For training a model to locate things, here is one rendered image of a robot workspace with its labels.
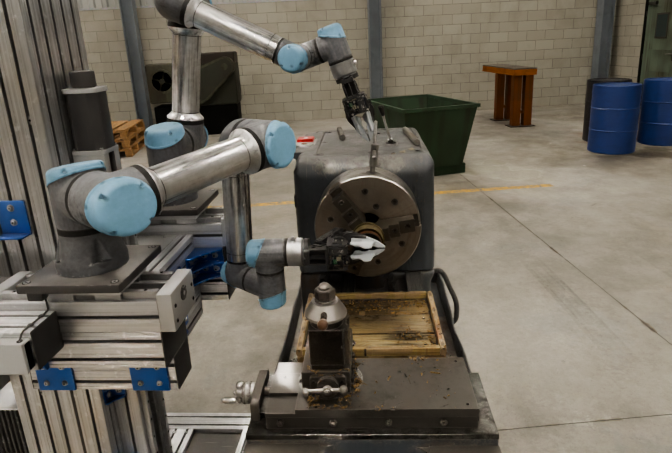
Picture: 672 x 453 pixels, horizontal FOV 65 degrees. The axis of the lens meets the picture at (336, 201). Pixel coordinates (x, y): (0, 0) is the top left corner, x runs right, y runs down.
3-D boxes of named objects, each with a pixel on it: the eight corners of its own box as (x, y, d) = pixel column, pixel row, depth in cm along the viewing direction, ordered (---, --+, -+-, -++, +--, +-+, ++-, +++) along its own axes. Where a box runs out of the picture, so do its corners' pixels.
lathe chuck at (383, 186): (314, 260, 170) (320, 164, 161) (412, 269, 169) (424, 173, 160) (311, 272, 162) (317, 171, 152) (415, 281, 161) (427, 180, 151)
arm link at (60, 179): (98, 210, 124) (88, 153, 120) (128, 220, 116) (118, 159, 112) (45, 224, 116) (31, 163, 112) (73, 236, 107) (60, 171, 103)
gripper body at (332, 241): (350, 271, 137) (303, 272, 138) (351, 258, 145) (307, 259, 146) (349, 244, 135) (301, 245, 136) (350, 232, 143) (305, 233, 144)
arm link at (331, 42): (316, 31, 161) (342, 20, 159) (329, 66, 164) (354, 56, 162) (311, 31, 154) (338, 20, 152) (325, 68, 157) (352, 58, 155)
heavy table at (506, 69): (480, 115, 1082) (481, 64, 1053) (501, 114, 1085) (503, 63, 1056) (510, 127, 929) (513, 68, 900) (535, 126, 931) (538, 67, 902)
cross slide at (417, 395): (263, 377, 115) (261, 359, 114) (464, 375, 112) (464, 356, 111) (246, 432, 99) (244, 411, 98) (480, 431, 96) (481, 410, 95)
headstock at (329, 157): (310, 217, 236) (304, 130, 225) (418, 214, 233) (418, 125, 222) (293, 274, 179) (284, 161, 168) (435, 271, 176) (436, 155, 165)
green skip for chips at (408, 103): (365, 162, 724) (363, 99, 700) (428, 155, 748) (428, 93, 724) (404, 185, 601) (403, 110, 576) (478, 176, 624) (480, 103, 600)
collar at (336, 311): (307, 304, 105) (306, 290, 104) (347, 303, 104) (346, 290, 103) (302, 325, 97) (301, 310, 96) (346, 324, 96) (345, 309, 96)
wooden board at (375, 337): (309, 305, 158) (308, 292, 157) (431, 302, 156) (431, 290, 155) (296, 364, 129) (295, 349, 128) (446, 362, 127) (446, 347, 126)
